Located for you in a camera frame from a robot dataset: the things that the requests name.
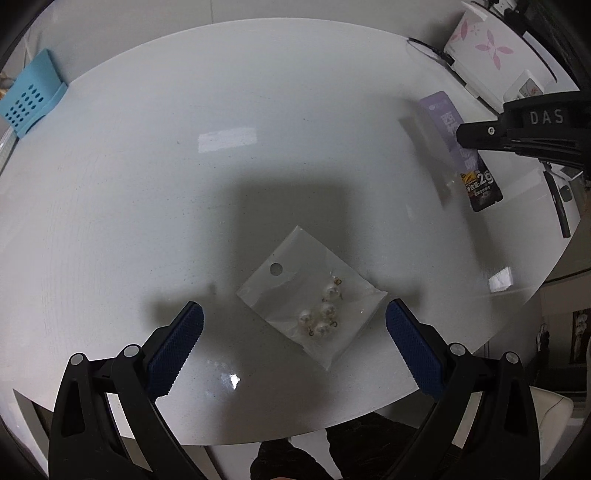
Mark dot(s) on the white rice cooker pink flowers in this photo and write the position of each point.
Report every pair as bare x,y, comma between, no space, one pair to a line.
485,41

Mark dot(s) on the person's left leg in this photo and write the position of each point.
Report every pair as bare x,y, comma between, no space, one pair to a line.
286,461

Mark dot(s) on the blue perforated utensil holder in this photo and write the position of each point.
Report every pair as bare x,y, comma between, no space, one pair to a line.
27,97

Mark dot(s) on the person's right leg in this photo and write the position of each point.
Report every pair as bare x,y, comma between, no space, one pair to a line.
369,447

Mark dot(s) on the clear bag with pearl beads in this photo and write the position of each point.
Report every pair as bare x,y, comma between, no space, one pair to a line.
286,286

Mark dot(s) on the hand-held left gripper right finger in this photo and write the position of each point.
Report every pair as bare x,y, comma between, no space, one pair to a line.
415,353

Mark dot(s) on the white chair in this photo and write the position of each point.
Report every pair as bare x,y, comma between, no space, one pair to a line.
551,424

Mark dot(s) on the small black square object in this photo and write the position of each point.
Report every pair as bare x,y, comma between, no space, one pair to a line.
565,193

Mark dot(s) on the framed picture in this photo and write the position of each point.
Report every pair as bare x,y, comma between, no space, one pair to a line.
581,337

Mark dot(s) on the purple black sachet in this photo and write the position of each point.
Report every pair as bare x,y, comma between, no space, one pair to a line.
482,184

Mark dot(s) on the black remote control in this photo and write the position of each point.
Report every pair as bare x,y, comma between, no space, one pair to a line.
561,221

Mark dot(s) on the person's leg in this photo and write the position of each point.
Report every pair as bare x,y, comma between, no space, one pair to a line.
286,461
369,447

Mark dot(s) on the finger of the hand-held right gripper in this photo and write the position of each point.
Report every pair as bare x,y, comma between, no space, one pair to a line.
577,167
485,136

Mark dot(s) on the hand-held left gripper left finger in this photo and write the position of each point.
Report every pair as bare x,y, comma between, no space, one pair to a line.
178,350

